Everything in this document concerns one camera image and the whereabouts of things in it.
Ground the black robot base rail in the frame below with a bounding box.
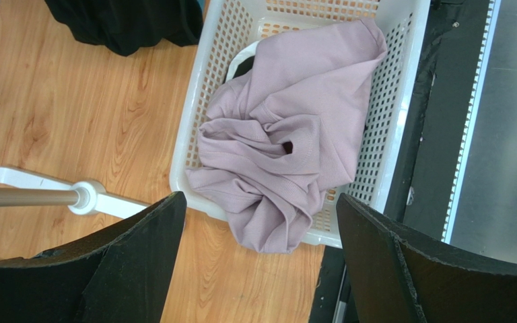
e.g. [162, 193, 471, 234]
[382, 1, 500, 242]

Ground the pink lilac tank top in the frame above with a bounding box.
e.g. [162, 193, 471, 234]
[186, 18, 388, 253]

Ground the white plastic laundry basket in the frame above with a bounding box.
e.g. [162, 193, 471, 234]
[169, 1, 429, 248]

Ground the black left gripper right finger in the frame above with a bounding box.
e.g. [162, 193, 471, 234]
[336, 194, 517, 322]

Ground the black white striped tank top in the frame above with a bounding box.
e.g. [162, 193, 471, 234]
[223, 41, 259, 83]

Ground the white metal clothes rack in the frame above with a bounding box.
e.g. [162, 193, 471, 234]
[0, 166, 149, 219]

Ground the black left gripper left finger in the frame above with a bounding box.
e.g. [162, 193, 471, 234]
[0, 192, 186, 322]

